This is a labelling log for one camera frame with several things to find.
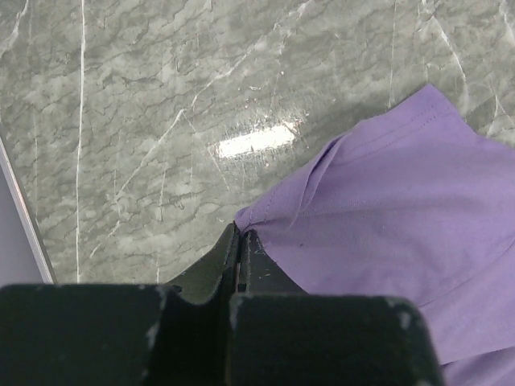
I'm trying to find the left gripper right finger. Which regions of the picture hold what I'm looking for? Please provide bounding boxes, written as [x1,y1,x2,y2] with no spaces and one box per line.
[228,231,443,385]

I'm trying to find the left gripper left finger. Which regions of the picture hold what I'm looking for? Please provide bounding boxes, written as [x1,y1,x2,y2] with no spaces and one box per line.
[1,225,239,385]

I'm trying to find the purple t shirt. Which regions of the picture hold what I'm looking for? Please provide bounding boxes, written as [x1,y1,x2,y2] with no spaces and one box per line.
[235,85,514,385]

